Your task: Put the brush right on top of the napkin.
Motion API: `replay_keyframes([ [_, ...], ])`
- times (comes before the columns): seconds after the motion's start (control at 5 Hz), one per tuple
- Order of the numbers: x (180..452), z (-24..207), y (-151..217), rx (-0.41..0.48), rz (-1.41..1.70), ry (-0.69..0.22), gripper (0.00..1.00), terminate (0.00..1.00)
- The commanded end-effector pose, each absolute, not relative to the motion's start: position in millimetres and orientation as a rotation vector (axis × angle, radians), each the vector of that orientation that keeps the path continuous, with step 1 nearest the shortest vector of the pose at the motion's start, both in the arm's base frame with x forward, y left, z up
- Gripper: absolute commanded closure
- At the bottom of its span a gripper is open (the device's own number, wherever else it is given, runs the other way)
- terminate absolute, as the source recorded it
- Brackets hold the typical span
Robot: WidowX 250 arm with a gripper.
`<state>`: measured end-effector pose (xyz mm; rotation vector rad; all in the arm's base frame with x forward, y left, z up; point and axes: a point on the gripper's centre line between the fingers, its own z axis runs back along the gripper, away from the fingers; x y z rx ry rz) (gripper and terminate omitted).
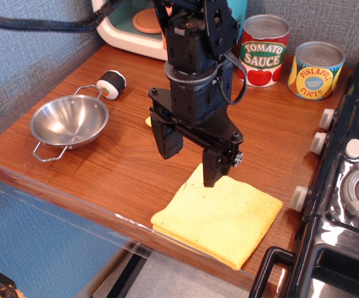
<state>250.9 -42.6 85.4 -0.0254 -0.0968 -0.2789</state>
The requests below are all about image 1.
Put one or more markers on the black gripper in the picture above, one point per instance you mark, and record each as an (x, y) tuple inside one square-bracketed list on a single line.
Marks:
[(197, 110)]

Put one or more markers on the yellow brush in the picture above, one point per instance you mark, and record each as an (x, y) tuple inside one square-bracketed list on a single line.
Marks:
[(148, 122)]

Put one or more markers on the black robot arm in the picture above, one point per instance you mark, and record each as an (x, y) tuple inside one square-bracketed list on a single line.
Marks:
[(223, 68)]

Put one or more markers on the yellow towel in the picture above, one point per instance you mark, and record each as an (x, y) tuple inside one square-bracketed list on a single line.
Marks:
[(227, 221)]

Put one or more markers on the toy sushi roll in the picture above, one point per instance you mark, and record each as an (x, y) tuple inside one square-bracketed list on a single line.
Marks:
[(112, 83)]

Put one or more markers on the white stove knob lower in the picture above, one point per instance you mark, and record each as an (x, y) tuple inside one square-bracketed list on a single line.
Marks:
[(298, 198)]

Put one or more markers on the white stove knob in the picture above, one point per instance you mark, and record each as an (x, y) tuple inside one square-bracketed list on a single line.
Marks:
[(318, 142), (326, 119), (298, 198)]

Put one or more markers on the white stove knob middle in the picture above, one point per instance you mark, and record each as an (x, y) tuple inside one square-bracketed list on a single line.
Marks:
[(318, 142)]

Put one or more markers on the tomato sauce can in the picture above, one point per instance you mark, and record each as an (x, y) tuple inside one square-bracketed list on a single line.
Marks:
[(263, 48)]

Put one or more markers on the white teal toy microwave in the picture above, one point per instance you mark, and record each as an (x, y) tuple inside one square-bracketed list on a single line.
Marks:
[(129, 28)]

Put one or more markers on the white stove knob upper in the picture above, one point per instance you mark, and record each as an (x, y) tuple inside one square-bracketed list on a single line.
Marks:
[(326, 119)]

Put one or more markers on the pineapple slices can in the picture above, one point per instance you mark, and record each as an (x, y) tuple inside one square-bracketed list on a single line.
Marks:
[(315, 70)]

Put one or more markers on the black toy stove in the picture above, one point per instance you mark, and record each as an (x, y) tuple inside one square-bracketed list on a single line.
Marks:
[(327, 239)]

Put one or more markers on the black oven door handle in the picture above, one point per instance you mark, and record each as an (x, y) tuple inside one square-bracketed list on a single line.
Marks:
[(274, 255)]

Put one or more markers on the steel bowl with handles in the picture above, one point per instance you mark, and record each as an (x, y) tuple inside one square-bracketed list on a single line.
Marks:
[(69, 122)]

